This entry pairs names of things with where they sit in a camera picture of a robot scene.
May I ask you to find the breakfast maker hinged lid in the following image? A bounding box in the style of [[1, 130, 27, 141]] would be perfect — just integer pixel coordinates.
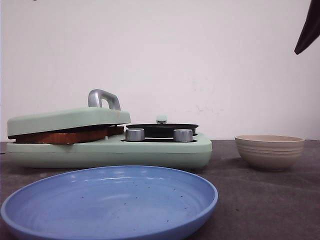
[[7, 89, 131, 139]]

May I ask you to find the right silver control knob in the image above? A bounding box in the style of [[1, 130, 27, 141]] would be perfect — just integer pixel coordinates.
[[173, 129, 193, 143]]

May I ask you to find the beige ribbed bowl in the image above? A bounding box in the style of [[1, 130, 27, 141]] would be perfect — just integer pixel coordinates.
[[234, 135, 305, 172]]

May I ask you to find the mint green breakfast maker base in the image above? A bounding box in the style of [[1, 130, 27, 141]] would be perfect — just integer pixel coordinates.
[[6, 133, 212, 169]]

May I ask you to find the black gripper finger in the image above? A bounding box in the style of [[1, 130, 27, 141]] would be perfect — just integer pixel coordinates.
[[294, 0, 320, 55]]

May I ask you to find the left silver control knob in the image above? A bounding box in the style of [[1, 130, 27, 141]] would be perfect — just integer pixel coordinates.
[[125, 128, 145, 142]]

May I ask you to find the toast bread slice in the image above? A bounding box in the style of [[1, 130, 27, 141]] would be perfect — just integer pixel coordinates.
[[107, 126, 124, 137], [12, 127, 109, 145]]

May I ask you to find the black round frying pan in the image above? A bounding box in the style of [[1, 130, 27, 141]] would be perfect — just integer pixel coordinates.
[[126, 123, 199, 138]]

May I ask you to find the silver control knob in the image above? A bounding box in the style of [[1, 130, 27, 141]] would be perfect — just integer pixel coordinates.
[[173, 129, 193, 143], [125, 128, 145, 142]]

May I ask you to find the blue round plate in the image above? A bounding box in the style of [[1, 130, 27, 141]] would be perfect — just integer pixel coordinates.
[[1, 166, 218, 240]]

